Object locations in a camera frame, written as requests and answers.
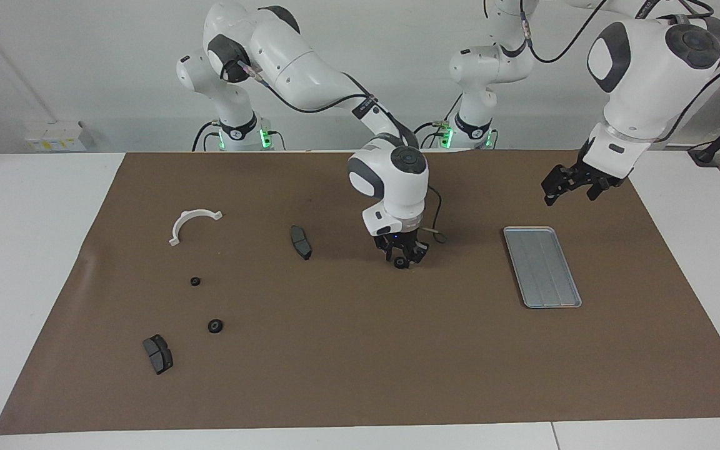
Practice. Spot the brown table mat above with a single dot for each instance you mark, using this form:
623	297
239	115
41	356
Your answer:
360	350

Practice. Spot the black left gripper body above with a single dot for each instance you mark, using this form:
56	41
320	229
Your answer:
575	176

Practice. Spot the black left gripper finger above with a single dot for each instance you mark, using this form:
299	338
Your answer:
554	182
557	195

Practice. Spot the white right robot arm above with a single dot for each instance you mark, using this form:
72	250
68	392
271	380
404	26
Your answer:
310	69

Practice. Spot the large black bearing gear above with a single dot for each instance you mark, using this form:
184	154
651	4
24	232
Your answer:
401	263

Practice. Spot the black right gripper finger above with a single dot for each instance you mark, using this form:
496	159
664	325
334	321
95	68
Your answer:
416	255
391	254

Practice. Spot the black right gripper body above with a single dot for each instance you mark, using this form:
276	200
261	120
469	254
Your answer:
400	239

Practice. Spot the small black round knob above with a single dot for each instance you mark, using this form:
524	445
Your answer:
215	325

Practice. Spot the short grey brake pad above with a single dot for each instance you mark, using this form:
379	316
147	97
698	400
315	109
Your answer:
159	355

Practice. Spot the white semicircular clamp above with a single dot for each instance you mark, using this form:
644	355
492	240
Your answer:
180	223

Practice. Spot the white wall socket box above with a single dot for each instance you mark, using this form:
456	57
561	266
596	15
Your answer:
54	136

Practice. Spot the long grey brake pad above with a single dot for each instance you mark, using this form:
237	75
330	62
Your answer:
301	244

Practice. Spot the silver metal tray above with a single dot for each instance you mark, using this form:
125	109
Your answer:
541	269

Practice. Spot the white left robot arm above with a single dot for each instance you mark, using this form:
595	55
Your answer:
647	81

